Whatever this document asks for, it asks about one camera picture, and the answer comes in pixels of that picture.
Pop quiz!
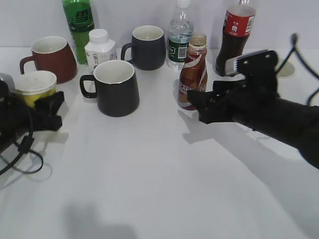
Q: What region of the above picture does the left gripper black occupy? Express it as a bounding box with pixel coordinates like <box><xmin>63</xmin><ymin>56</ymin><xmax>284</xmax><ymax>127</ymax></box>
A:
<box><xmin>0</xmin><ymin>91</ymin><xmax>65</xmax><ymax>152</ymax></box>

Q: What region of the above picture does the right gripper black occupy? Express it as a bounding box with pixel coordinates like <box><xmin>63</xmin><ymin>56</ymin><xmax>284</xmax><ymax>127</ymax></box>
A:
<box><xmin>187</xmin><ymin>75</ymin><xmax>279</xmax><ymax>124</ymax></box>

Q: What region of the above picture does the brown Nescafe coffee bottle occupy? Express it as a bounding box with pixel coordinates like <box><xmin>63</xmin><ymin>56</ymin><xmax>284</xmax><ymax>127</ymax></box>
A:
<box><xmin>178</xmin><ymin>33</ymin><xmax>208</xmax><ymax>111</ymax></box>

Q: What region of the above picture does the yellow paper cup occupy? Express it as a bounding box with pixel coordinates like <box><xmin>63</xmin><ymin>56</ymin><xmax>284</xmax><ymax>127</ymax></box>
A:
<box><xmin>13</xmin><ymin>70</ymin><xmax>57</xmax><ymax>108</ymax></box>

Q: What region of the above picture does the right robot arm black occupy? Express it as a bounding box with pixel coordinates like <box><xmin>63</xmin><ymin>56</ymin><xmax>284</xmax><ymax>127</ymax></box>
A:
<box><xmin>80</xmin><ymin>75</ymin><xmax>319</xmax><ymax>167</ymax></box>

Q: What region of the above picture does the transparent plastic cup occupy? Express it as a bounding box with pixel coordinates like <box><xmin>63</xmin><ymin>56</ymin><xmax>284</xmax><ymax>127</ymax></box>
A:
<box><xmin>277</xmin><ymin>61</ymin><xmax>295</xmax><ymax>78</ymax></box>

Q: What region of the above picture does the red ceramic mug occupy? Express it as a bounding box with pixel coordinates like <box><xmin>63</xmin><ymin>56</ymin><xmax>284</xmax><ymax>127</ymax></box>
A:
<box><xmin>19</xmin><ymin>36</ymin><xmax>77</xmax><ymax>84</ymax></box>

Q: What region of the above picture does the black mug front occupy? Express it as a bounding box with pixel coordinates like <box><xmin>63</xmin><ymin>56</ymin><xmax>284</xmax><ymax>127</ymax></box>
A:
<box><xmin>79</xmin><ymin>60</ymin><xmax>140</xmax><ymax>117</ymax></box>

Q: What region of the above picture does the clear water bottle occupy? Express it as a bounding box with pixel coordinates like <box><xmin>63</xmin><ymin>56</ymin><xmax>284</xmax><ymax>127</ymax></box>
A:
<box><xmin>166</xmin><ymin>0</ymin><xmax>194</xmax><ymax>70</ymax></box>

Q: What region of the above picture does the cola bottle red label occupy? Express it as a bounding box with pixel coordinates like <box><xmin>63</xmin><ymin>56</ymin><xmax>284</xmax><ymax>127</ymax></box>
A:
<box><xmin>215</xmin><ymin>3</ymin><xmax>256</xmax><ymax>77</ymax></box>

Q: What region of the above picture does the white milk bottle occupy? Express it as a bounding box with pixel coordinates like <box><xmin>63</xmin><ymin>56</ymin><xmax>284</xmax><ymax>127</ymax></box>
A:
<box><xmin>84</xmin><ymin>29</ymin><xmax>117</xmax><ymax>75</ymax></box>

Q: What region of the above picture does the dark grey mug back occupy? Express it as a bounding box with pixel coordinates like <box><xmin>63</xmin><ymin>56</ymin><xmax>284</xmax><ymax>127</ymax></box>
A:
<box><xmin>121</xmin><ymin>25</ymin><xmax>166</xmax><ymax>71</ymax></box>

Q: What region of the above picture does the green soda bottle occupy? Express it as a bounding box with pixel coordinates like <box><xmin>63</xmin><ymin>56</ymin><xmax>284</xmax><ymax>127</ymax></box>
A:
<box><xmin>62</xmin><ymin>0</ymin><xmax>95</xmax><ymax>65</ymax></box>

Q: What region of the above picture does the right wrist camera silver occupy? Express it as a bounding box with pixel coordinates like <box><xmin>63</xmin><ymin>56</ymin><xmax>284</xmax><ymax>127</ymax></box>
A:
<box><xmin>224</xmin><ymin>49</ymin><xmax>278</xmax><ymax>77</ymax></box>

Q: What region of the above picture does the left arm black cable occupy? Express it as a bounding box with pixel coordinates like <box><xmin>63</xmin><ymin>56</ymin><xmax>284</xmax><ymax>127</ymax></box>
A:
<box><xmin>0</xmin><ymin>107</ymin><xmax>44</xmax><ymax>176</ymax></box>

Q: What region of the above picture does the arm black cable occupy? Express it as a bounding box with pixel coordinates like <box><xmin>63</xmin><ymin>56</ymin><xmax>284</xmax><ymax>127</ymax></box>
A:
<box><xmin>276</xmin><ymin>33</ymin><xmax>319</xmax><ymax>107</ymax></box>
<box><xmin>0</xmin><ymin>107</ymin><xmax>44</xmax><ymax>176</ymax></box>

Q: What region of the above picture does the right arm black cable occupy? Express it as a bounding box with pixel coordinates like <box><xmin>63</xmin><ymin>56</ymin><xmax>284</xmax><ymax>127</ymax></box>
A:
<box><xmin>276</xmin><ymin>33</ymin><xmax>319</xmax><ymax>107</ymax></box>

